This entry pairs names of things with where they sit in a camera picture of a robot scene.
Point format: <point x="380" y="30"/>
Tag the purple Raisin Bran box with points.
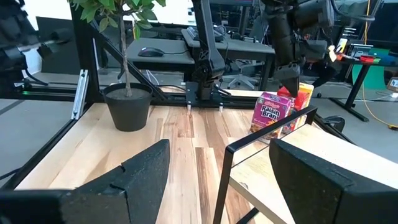
<point x="270" y="112"/>

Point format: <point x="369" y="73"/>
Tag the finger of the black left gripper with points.
<point x="325" y="77"/>
<point x="289" y="79"/>

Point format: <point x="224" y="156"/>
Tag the yellow cereal box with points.
<point x="308" y="88"/>

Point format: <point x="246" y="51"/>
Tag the grey desk with mouse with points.
<point x="174" y="46"/>

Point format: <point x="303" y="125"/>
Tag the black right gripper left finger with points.
<point x="136" y="186"/>

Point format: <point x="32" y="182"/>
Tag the black table clamp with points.
<point x="335" y="123"/>

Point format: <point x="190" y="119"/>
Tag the black computer mouse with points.
<point x="150" y="52"/>

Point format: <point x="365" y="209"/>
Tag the grey office chair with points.
<point x="241" y="81"/>

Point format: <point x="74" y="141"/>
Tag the green panel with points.
<point x="377" y="77"/>

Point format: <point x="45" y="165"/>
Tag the silver aluminium bracket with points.
<point x="80" y="93"/>

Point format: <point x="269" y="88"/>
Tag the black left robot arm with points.
<point x="208" y="62"/>

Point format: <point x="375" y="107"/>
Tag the black keyboard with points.
<point x="192" y="33"/>

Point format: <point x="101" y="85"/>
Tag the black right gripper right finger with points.
<point x="311" y="193"/>

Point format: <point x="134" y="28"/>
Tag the green plant in black pot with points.
<point x="127" y="109"/>

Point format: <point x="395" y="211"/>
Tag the black workshop desk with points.
<point x="357" y="84"/>

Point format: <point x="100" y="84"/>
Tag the red cereal box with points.
<point x="300" y="101"/>

